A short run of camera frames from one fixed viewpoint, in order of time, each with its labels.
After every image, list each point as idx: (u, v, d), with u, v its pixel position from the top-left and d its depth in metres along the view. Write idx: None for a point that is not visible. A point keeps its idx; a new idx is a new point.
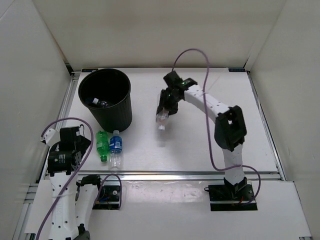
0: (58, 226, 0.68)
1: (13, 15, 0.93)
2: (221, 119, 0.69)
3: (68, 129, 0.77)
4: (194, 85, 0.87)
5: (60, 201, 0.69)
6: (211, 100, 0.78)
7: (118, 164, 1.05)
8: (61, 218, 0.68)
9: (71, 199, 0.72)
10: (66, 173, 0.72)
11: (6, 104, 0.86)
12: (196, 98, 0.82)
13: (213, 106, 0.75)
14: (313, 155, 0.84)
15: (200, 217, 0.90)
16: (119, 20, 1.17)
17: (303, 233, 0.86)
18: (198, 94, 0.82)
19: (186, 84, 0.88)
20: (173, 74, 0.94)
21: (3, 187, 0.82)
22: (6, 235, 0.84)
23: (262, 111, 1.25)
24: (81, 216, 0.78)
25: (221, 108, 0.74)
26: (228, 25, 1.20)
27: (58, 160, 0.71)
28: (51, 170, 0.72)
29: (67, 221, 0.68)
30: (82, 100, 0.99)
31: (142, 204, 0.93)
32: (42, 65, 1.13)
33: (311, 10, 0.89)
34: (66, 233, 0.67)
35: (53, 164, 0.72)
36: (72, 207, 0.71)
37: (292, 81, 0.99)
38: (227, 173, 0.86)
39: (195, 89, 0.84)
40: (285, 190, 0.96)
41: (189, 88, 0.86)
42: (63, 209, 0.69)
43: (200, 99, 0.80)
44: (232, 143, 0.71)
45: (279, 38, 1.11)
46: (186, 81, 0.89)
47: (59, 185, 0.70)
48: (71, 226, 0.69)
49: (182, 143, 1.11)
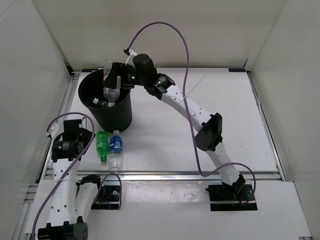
0: (57, 210, 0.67)
1: (13, 15, 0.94)
2: (205, 132, 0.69)
3: (72, 122, 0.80)
4: (172, 85, 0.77)
5: (61, 186, 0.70)
6: (192, 105, 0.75)
7: (118, 164, 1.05)
8: (60, 202, 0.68)
9: (72, 186, 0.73)
10: (69, 159, 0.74)
11: (6, 104, 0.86)
12: (176, 102, 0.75)
13: (195, 114, 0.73)
14: (313, 155, 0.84)
15: (200, 217, 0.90)
16: (119, 20, 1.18)
17: (303, 233, 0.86)
18: (178, 97, 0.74)
19: (162, 83, 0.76)
20: (147, 62, 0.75)
21: (3, 188, 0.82)
22: (6, 235, 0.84)
23: (262, 111, 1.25)
24: (80, 209, 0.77)
25: (203, 116, 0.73)
26: (228, 25, 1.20)
27: (62, 148, 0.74)
28: (54, 156, 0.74)
29: (66, 205, 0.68)
30: (82, 100, 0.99)
31: (142, 204, 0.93)
32: (42, 66, 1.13)
33: (311, 10, 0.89)
34: (65, 217, 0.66)
35: (57, 152, 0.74)
36: (72, 194, 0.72)
37: (292, 80, 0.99)
38: (221, 173, 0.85)
39: (174, 90, 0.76)
40: (285, 190, 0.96)
41: (168, 90, 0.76)
42: (62, 193, 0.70)
43: (182, 104, 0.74)
44: (211, 145, 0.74)
45: (279, 38, 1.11)
46: (162, 79, 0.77)
47: (61, 170, 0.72)
48: (70, 212, 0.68)
49: (181, 143, 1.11)
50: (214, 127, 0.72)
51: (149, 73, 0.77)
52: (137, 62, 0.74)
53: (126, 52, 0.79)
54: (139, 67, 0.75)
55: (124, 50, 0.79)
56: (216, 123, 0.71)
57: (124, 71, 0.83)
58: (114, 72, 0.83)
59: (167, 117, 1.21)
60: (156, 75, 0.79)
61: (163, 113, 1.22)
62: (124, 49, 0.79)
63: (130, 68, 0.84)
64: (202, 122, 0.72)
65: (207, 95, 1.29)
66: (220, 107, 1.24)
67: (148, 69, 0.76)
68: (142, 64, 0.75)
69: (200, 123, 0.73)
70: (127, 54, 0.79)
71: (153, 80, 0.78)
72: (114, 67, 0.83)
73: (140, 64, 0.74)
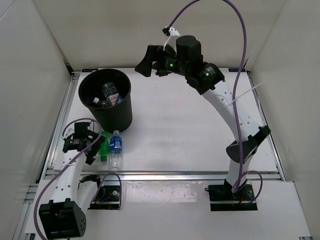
0: (60, 189, 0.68)
1: (13, 15, 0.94)
2: (250, 148, 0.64)
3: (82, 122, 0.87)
4: (222, 81, 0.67)
5: (67, 170, 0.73)
6: (242, 113, 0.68)
7: (118, 164, 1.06)
8: (65, 183, 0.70)
9: (77, 172, 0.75)
10: (77, 150, 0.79)
11: (6, 104, 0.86)
12: (222, 105, 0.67)
13: (243, 123, 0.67)
14: (313, 155, 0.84)
15: (200, 217, 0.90)
16: (119, 20, 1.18)
17: (303, 233, 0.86)
18: (227, 99, 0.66)
19: (211, 76, 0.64)
20: (195, 45, 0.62)
21: (3, 187, 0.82)
22: (6, 235, 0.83)
23: (262, 111, 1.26)
24: (80, 201, 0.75)
25: (251, 128, 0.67)
26: (228, 25, 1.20)
27: (72, 142, 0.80)
28: (65, 148, 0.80)
29: (70, 185, 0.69)
30: (86, 105, 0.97)
31: (142, 204, 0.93)
32: (42, 66, 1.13)
33: (311, 10, 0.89)
34: (67, 195, 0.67)
35: (67, 145, 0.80)
36: (76, 179, 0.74)
37: (292, 80, 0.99)
38: (230, 174, 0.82)
39: (223, 89, 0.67)
40: (285, 190, 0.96)
41: (216, 86, 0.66)
42: (68, 175, 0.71)
43: (230, 109, 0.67)
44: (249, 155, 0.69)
45: (280, 38, 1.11)
46: (211, 70, 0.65)
47: (69, 158, 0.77)
48: (73, 192, 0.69)
49: (181, 143, 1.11)
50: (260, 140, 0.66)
51: (194, 59, 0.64)
52: (182, 45, 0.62)
53: (165, 32, 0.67)
54: (184, 51, 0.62)
55: (163, 29, 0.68)
56: (262, 139, 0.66)
57: (162, 56, 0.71)
58: (149, 56, 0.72)
59: (167, 117, 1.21)
60: (201, 65, 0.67)
61: (163, 113, 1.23)
62: (164, 28, 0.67)
63: (169, 52, 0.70)
64: (249, 135, 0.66)
65: None
66: None
67: (194, 56, 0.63)
68: (188, 48, 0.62)
69: (246, 135, 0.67)
70: (167, 34, 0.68)
71: (197, 69, 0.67)
72: (149, 50, 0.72)
73: (186, 48, 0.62)
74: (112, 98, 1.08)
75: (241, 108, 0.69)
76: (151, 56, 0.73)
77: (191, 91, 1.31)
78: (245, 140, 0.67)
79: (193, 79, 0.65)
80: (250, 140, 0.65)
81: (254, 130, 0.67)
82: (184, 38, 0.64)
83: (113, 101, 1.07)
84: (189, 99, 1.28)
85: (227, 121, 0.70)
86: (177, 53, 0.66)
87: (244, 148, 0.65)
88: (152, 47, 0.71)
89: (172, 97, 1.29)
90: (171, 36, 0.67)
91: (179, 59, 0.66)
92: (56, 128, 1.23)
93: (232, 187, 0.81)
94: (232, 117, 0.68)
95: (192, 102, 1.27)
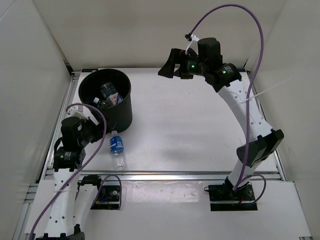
0: (55, 221, 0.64)
1: (12, 15, 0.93)
2: (258, 146, 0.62)
3: (70, 126, 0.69)
4: (238, 80, 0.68)
5: (60, 196, 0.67)
6: (254, 113, 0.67)
7: (122, 164, 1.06)
8: (59, 212, 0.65)
9: (71, 196, 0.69)
10: (70, 170, 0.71)
11: (6, 104, 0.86)
12: (235, 102, 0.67)
13: (254, 123, 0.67)
14: (313, 155, 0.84)
15: (199, 217, 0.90)
16: (119, 20, 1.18)
17: (302, 233, 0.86)
18: (240, 97, 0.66)
19: (227, 74, 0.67)
20: (215, 45, 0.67)
21: (3, 188, 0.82)
22: (6, 236, 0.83)
23: (262, 110, 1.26)
24: (77, 216, 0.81)
25: (262, 129, 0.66)
26: (229, 25, 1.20)
27: (64, 158, 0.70)
28: (56, 165, 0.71)
29: (64, 216, 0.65)
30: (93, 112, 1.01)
31: (142, 204, 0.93)
32: (43, 66, 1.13)
33: (311, 10, 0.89)
34: (62, 229, 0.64)
35: (59, 162, 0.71)
36: (71, 205, 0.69)
37: (292, 80, 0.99)
38: (232, 173, 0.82)
39: (238, 87, 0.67)
40: (285, 190, 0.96)
41: (231, 84, 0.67)
42: (62, 204, 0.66)
43: (242, 107, 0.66)
44: (259, 159, 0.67)
45: (280, 38, 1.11)
46: (228, 69, 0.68)
47: (62, 181, 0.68)
48: (67, 223, 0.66)
49: (181, 143, 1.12)
50: (270, 143, 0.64)
51: (214, 58, 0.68)
52: (202, 44, 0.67)
53: (187, 37, 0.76)
54: (203, 50, 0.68)
55: (185, 35, 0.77)
56: (274, 142, 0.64)
57: (183, 59, 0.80)
58: (171, 59, 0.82)
59: (166, 117, 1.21)
60: (218, 64, 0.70)
61: (163, 113, 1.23)
62: (186, 34, 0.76)
63: (191, 55, 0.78)
64: (258, 135, 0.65)
65: (207, 95, 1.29)
66: (220, 107, 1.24)
67: (213, 55, 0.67)
68: (208, 46, 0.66)
69: (255, 134, 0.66)
70: (189, 39, 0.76)
71: (215, 67, 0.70)
72: (172, 54, 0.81)
73: (205, 46, 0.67)
74: (112, 98, 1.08)
75: (253, 108, 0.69)
76: (173, 60, 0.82)
77: (191, 91, 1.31)
78: (254, 140, 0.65)
79: (209, 74, 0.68)
80: (259, 139, 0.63)
81: (265, 131, 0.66)
82: (207, 39, 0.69)
83: (113, 100, 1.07)
84: (189, 98, 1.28)
85: (238, 119, 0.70)
86: (198, 55, 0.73)
87: (250, 146, 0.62)
88: (173, 50, 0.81)
89: (173, 97, 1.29)
90: (192, 41, 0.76)
91: (199, 60, 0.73)
92: (57, 128, 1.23)
93: (233, 185, 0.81)
94: (244, 115, 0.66)
95: (192, 101, 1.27)
